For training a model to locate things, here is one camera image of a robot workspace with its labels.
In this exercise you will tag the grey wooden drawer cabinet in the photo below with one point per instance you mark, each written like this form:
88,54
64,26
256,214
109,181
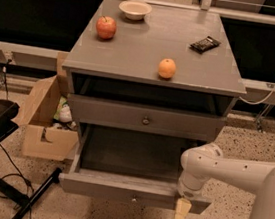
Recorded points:
125,68

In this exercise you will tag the cardboard box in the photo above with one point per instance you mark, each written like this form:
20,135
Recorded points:
41,138

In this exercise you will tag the orange fruit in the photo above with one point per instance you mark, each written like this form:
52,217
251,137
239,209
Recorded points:
166,68

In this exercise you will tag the black stand leg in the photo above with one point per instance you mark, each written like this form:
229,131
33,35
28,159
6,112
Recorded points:
26,202

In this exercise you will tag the red apple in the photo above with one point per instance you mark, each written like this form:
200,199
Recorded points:
106,27

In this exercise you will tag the grey top drawer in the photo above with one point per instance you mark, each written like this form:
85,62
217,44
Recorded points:
147,119

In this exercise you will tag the white green plush toy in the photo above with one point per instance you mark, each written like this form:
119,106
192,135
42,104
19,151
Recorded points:
63,112

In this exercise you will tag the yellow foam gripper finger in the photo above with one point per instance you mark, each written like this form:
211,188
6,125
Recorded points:
183,207

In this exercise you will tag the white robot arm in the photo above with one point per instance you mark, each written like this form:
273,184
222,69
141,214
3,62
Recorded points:
208,162

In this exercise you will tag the white bowl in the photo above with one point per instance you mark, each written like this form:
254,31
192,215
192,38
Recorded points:
135,10

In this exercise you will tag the black snack packet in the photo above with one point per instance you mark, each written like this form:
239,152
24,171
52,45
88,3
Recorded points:
205,44

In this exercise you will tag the grey drawer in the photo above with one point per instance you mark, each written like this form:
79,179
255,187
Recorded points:
147,119
127,166

